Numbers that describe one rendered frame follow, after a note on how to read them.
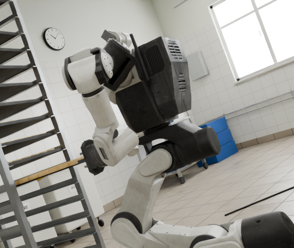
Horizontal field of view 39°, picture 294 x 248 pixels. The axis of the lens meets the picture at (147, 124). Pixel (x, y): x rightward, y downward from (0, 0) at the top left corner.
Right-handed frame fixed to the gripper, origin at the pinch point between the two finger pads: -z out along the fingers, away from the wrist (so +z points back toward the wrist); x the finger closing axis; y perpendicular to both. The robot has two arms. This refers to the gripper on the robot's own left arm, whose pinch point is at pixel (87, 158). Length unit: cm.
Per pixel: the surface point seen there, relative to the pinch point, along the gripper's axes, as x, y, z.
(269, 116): -42, -449, -281
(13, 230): -18, 20, -50
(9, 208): -9, 19, -48
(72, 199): -18, -17, -68
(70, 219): -27, -14, -73
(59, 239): -36, -9, -83
